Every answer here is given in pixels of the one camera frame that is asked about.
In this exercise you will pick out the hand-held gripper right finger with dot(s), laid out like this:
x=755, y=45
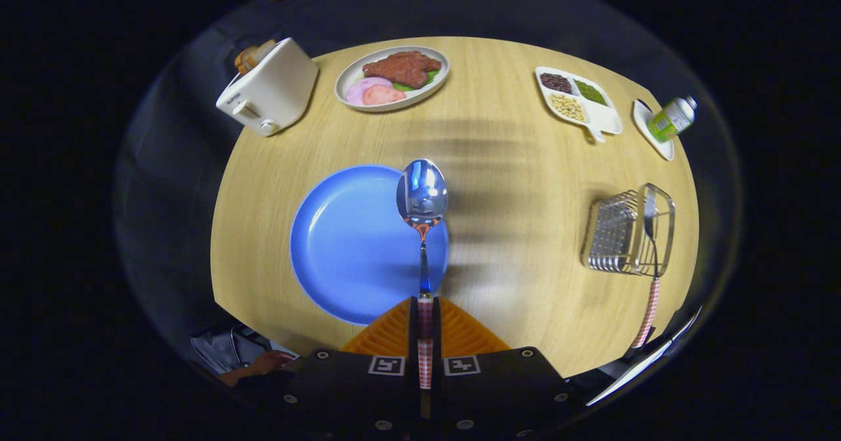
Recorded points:
x=437, y=336

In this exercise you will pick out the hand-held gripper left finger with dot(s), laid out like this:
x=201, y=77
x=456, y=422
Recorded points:
x=414, y=336

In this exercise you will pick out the blue plate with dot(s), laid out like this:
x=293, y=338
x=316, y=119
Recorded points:
x=348, y=244

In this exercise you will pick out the grey garment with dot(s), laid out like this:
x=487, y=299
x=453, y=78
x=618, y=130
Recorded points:
x=213, y=349

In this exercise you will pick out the salmon pink ham slice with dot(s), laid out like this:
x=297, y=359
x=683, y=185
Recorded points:
x=384, y=96

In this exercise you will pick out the pale pink ham slice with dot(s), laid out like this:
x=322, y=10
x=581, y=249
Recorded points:
x=358, y=89

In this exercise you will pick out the green lettuce leaf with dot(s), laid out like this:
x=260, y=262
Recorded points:
x=430, y=77

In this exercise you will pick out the white oval plate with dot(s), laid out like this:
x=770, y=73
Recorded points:
x=345, y=83

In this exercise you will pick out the pile of yellow soybeans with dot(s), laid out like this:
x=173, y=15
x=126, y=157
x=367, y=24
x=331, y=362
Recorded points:
x=568, y=107

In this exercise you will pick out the brown meat patty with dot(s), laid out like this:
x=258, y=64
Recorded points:
x=401, y=69

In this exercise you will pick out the white divided dish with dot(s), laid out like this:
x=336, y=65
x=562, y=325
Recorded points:
x=608, y=120

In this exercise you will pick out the pile of dark red beans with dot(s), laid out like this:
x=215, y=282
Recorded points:
x=556, y=83

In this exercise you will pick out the white toaster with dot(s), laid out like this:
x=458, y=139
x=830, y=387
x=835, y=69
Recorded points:
x=276, y=89

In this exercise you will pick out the pile of green beans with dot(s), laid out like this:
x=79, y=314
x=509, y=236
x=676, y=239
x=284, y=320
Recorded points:
x=591, y=92

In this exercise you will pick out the white square coaster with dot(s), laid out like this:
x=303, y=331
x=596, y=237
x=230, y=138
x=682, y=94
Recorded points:
x=660, y=148

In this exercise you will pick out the green label metal bottle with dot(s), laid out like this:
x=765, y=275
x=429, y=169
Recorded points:
x=670, y=120

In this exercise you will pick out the brown bread slice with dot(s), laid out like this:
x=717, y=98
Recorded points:
x=253, y=56

